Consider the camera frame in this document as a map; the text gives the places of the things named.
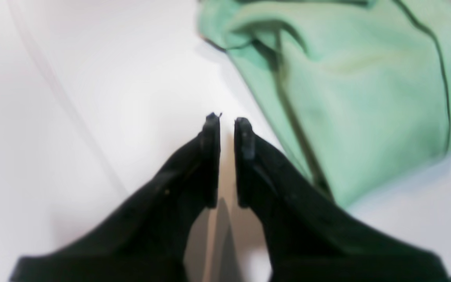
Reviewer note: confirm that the light green T-shirt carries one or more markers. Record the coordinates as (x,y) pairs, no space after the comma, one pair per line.
(358,92)

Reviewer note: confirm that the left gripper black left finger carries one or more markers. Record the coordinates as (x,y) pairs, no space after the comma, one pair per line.
(145,238)

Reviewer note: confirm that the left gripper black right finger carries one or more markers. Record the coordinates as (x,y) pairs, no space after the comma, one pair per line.
(311,239)

